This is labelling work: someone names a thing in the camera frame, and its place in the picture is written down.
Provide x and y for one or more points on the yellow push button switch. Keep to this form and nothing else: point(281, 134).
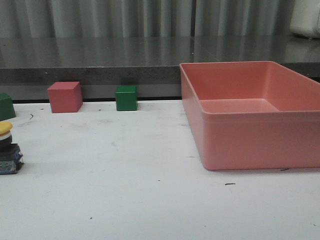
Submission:
point(11, 157)

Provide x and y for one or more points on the green cube block centre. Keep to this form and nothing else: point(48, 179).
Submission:
point(126, 98)

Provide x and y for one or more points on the green cube block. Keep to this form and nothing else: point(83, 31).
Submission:
point(7, 110)
point(126, 98)

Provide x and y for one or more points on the pink plastic bin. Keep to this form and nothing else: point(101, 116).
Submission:
point(252, 115)

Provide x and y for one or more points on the pink cube block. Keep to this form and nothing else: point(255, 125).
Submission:
point(65, 97)

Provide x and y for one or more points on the dark grey counter shelf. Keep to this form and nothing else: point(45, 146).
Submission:
point(29, 66)

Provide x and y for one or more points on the green cube block left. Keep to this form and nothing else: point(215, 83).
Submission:
point(7, 110)

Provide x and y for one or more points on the grey pleated curtain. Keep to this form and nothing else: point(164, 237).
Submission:
point(144, 18)

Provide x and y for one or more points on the white appliance in background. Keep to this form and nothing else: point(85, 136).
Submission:
point(305, 19)

